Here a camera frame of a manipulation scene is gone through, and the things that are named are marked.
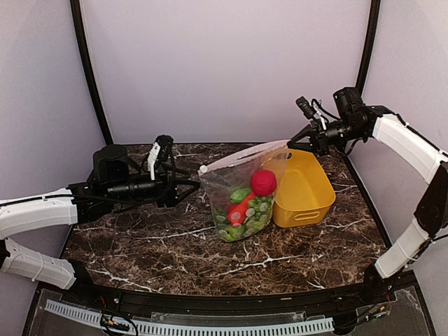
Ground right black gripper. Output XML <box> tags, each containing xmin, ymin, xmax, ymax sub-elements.
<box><xmin>288</xmin><ymin>117</ymin><xmax>366</xmax><ymax>155</ymax></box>

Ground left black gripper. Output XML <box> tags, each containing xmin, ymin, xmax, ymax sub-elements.
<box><xmin>106</xmin><ymin>163</ymin><xmax>200</xmax><ymax>208</ymax></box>

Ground yellow plastic basket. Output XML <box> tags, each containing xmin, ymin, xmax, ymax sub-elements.
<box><xmin>273</xmin><ymin>150</ymin><xmax>336</xmax><ymax>228</ymax></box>

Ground green toy cucumber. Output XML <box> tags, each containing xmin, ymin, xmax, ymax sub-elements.
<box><xmin>230</xmin><ymin>188</ymin><xmax>252</xmax><ymax>204</ymax></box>

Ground clear zip top bag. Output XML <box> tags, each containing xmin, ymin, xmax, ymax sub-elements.
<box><xmin>198</xmin><ymin>140</ymin><xmax>289</xmax><ymax>242</ymax></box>

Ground red toy tomato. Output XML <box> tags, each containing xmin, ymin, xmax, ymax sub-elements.
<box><xmin>251</xmin><ymin>169</ymin><xmax>277</xmax><ymax>197</ymax></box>

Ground red toy chili pepper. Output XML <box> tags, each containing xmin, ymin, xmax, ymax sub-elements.
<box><xmin>227</xmin><ymin>193</ymin><xmax>255</xmax><ymax>228</ymax></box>

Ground green toy grapes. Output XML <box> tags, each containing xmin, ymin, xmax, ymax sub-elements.
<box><xmin>244</xmin><ymin>197</ymin><xmax>274</xmax><ymax>228</ymax></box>

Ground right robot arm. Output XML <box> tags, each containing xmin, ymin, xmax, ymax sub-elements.
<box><xmin>288</xmin><ymin>87</ymin><xmax>447</xmax><ymax>304</ymax></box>

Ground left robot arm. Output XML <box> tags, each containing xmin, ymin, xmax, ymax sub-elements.
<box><xmin>1</xmin><ymin>141</ymin><xmax>200</xmax><ymax>305</ymax></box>

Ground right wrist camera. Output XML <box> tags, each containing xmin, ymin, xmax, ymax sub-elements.
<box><xmin>295</xmin><ymin>96</ymin><xmax>328</xmax><ymax>130</ymax></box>

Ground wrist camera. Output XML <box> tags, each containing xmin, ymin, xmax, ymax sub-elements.
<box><xmin>146</xmin><ymin>134</ymin><xmax>174</xmax><ymax>181</ymax></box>
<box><xmin>295</xmin><ymin>96</ymin><xmax>328</xmax><ymax>130</ymax></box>

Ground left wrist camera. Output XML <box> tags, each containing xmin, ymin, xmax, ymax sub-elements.
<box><xmin>146</xmin><ymin>134</ymin><xmax>174</xmax><ymax>181</ymax></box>

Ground right black frame post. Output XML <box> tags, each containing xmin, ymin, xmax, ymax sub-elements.
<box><xmin>356</xmin><ymin>0</ymin><xmax>382</xmax><ymax>94</ymax></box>

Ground black frame post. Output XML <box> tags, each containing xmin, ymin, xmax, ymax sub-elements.
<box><xmin>69</xmin><ymin>0</ymin><xmax>114</xmax><ymax>145</ymax></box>
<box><xmin>356</xmin><ymin>0</ymin><xmax>382</xmax><ymax>94</ymax></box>

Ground black front rail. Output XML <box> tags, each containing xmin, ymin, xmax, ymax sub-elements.
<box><xmin>34</xmin><ymin>272</ymin><xmax>421</xmax><ymax>319</ymax></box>

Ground white slotted cable duct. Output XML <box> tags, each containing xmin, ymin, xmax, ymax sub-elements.
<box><xmin>44</xmin><ymin>300</ymin><xmax>335</xmax><ymax>335</ymax></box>

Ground left black frame post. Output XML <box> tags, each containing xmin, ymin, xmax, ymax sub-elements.
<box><xmin>69</xmin><ymin>0</ymin><xmax>114</xmax><ymax>145</ymax></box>

